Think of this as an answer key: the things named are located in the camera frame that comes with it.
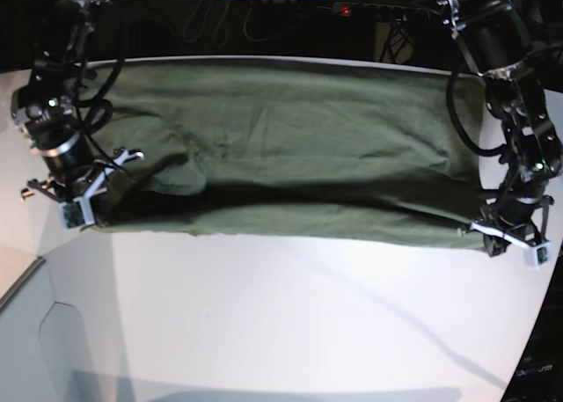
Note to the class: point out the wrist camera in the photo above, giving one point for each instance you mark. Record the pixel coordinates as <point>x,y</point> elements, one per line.
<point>538,255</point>
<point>76,214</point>

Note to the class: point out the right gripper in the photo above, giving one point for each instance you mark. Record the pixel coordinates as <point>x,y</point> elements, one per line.
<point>107,177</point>

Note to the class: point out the black power strip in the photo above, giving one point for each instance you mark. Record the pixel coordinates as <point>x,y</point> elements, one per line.
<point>380,12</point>

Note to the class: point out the green t-shirt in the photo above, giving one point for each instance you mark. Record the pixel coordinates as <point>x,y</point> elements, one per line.
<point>296,149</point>

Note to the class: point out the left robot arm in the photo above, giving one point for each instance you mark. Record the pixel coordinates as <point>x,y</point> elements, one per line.
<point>497,48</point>

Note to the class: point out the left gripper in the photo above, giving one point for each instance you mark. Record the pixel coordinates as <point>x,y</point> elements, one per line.
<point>520,221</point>

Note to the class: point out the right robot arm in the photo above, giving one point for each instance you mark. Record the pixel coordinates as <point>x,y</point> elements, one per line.
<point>58,124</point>

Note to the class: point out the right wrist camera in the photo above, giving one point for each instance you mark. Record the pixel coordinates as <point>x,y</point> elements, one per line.
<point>76,214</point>

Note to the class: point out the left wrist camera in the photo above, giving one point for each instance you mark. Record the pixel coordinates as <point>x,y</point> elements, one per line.
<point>538,255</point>

